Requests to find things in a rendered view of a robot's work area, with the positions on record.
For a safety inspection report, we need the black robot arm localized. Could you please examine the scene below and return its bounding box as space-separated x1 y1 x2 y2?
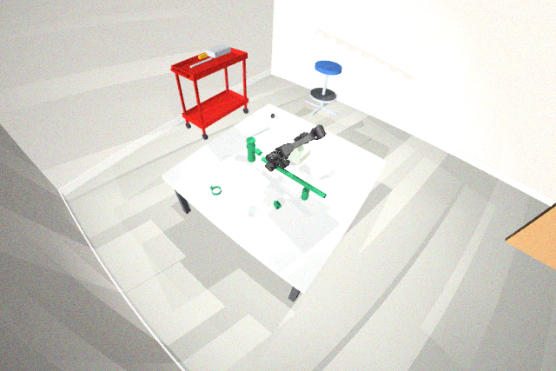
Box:
265 125 327 169

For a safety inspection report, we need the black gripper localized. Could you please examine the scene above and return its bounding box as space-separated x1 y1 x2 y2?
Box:
265 158 280 172

